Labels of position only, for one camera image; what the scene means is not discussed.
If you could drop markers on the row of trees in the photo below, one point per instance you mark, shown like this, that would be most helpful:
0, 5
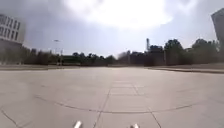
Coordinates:
133, 58

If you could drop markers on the grey stone slab plaza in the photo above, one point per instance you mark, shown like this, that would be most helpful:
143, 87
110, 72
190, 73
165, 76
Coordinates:
110, 90

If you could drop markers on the tall slim tower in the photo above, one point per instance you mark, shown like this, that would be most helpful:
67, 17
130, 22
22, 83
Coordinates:
147, 44

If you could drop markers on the street lamp pole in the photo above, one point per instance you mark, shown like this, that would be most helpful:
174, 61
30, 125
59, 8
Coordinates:
61, 55

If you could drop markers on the robot's own part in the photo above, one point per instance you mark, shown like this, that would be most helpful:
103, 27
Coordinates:
77, 125
135, 126

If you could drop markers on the low flat planting bed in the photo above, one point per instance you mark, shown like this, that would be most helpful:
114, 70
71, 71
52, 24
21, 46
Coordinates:
193, 69

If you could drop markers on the white building with window grid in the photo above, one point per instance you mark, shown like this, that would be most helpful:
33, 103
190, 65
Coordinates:
11, 31

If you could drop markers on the grey building with window grid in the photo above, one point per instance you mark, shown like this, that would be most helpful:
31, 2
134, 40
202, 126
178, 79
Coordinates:
219, 25

